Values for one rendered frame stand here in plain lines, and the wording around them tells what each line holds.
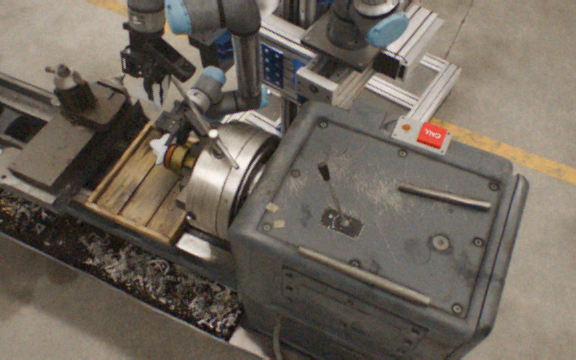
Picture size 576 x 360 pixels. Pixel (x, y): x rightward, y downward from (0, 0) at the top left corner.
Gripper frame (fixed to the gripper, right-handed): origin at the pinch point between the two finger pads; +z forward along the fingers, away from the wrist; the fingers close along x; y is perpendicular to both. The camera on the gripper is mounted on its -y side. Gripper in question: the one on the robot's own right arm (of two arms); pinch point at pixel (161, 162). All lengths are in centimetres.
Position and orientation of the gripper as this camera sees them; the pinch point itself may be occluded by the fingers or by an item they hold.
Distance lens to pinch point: 146.0
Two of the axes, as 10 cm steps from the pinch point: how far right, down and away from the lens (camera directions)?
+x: 0.1, -5.0, -8.7
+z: -4.3, 7.8, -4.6
